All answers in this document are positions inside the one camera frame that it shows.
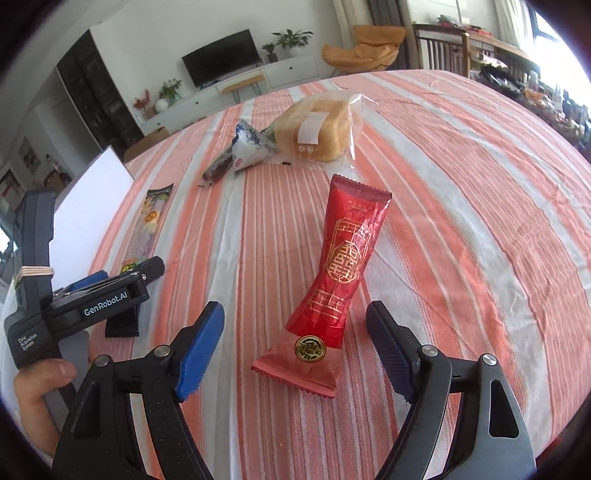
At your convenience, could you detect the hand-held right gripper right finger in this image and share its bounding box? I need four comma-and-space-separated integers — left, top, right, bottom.
366, 300, 539, 480

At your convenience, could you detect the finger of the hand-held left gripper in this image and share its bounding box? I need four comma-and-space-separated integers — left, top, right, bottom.
99, 257, 165, 289
52, 271, 110, 299

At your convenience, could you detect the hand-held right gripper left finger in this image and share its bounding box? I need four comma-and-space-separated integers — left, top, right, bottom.
52, 301, 225, 480

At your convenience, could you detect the long translucent snack packet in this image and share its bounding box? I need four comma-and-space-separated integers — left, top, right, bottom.
121, 183, 175, 278

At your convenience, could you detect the black chocolate bar packet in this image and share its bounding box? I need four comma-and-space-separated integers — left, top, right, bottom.
104, 298, 142, 340

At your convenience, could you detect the red long snack packet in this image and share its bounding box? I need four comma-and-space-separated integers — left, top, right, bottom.
252, 174, 393, 398

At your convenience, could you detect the dark red sausage stick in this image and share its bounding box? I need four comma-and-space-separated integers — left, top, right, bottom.
198, 145, 238, 188

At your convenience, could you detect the white triangular snack packet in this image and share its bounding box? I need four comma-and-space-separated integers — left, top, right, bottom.
228, 120, 280, 176

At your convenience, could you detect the bread loaf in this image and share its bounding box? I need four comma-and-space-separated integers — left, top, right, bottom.
274, 90, 368, 163

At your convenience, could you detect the person's left hand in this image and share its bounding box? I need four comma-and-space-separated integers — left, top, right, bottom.
13, 359, 78, 457

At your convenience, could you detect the cardboard box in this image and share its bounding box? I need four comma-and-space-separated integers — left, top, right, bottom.
122, 127, 171, 162

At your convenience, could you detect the orange striped blanket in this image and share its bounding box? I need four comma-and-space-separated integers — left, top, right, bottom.
88, 69, 591, 480

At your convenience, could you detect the red flower arrangement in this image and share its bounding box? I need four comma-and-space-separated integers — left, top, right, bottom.
133, 89, 155, 121

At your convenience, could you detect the flowering green potted plant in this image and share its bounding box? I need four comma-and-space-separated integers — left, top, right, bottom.
157, 78, 183, 104

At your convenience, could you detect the dark glass cabinet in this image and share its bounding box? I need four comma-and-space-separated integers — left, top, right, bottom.
56, 41, 139, 160

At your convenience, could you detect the wooden bench with hairpin legs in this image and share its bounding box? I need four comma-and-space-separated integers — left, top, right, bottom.
220, 74, 266, 99

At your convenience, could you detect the black flat television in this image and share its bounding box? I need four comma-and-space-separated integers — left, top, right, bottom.
181, 29, 260, 89

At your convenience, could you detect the white television cabinet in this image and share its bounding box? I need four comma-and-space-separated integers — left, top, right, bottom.
139, 54, 321, 134

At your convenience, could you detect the large leafy potted plant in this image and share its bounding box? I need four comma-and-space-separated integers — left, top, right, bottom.
271, 28, 314, 58

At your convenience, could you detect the orange lounge chair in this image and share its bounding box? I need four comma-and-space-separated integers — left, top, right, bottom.
321, 25, 407, 77

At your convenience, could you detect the standing air conditioner with cover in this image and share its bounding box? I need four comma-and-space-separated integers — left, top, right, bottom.
333, 0, 370, 47

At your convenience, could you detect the grey curtain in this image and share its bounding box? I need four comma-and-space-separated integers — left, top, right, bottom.
367, 0, 411, 28

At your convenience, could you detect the white sheer curtain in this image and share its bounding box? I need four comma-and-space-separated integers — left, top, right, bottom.
492, 0, 522, 47

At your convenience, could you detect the dark framed window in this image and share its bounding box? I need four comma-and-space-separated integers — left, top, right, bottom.
531, 9, 591, 93

